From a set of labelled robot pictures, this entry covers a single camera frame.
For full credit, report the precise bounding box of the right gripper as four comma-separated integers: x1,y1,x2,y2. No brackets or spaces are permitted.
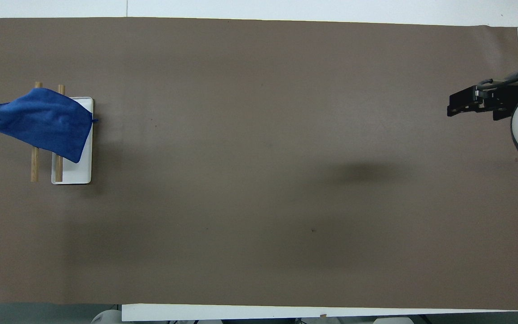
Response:
483,82,518,121

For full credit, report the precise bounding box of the blue towel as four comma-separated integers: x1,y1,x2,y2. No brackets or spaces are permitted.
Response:
0,87,99,164

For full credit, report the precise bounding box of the wooden towel rack white base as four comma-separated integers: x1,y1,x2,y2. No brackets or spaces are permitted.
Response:
31,81,94,185

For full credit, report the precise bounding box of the black cable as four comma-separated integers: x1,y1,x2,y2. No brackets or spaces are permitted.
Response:
477,67,518,89

